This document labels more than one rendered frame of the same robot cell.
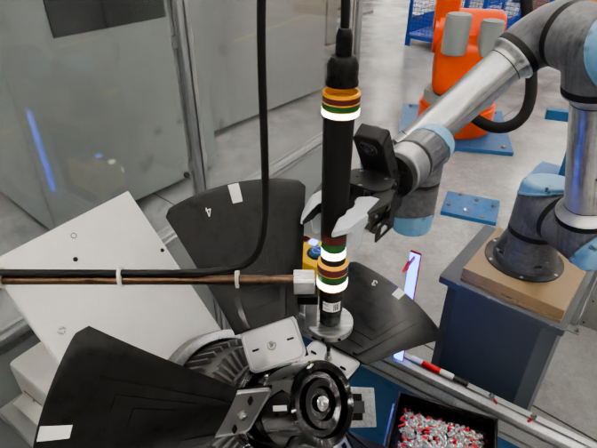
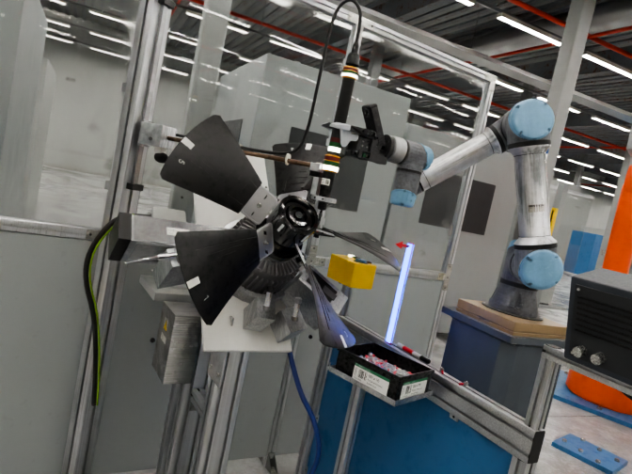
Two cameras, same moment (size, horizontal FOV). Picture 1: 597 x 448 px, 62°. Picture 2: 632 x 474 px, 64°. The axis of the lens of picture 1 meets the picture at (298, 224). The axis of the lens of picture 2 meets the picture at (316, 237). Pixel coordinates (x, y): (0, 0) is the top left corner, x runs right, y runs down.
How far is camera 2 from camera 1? 109 cm
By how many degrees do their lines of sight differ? 36
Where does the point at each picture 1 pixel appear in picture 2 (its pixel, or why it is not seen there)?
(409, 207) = (398, 181)
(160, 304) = not seen: hidden behind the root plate
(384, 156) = (371, 117)
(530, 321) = (492, 333)
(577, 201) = (521, 226)
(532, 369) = (495, 391)
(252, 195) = (316, 149)
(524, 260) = (503, 298)
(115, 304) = not seen: hidden behind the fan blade
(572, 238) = (519, 256)
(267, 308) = (296, 184)
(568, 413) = not seen: outside the picture
